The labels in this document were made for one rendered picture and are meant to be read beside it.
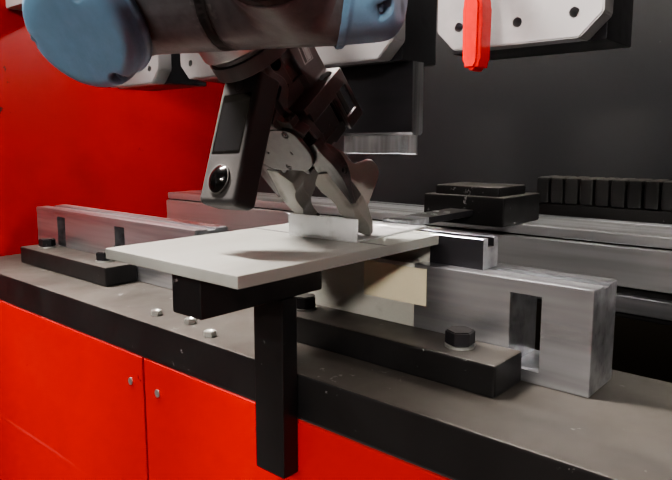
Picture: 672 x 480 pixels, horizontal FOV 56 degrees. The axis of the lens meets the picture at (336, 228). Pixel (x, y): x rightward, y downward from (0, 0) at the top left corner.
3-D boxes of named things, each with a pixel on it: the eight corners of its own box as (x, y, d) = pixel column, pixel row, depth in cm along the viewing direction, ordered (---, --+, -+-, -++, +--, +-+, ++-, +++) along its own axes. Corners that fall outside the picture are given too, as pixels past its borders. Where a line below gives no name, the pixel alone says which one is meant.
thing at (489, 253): (328, 247, 74) (328, 222, 74) (345, 244, 76) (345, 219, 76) (482, 270, 61) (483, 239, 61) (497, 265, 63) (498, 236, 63)
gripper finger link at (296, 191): (344, 197, 69) (324, 133, 62) (316, 237, 66) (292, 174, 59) (321, 190, 70) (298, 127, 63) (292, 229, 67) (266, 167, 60)
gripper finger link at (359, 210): (412, 197, 62) (357, 126, 58) (384, 241, 59) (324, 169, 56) (390, 200, 65) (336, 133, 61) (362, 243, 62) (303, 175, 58)
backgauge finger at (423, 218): (354, 231, 77) (354, 190, 76) (463, 213, 96) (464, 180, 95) (439, 242, 69) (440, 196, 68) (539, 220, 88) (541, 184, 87)
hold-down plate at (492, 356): (257, 331, 73) (256, 306, 73) (290, 321, 77) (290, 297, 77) (494, 400, 54) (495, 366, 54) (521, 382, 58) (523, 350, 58)
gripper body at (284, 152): (368, 119, 60) (311, 4, 52) (322, 181, 55) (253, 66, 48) (309, 120, 65) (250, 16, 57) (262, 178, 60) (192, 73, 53)
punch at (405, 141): (338, 153, 72) (338, 68, 71) (349, 153, 74) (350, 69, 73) (411, 154, 66) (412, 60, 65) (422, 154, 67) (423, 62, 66)
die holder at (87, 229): (38, 255, 122) (35, 206, 121) (69, 251, 127) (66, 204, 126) (196, 296, 90) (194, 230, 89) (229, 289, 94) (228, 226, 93)
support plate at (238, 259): (105, 259, 56) (104, 247, 56) (309, 228, 76) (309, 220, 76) (237, 290, 44) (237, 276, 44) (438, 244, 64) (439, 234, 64)
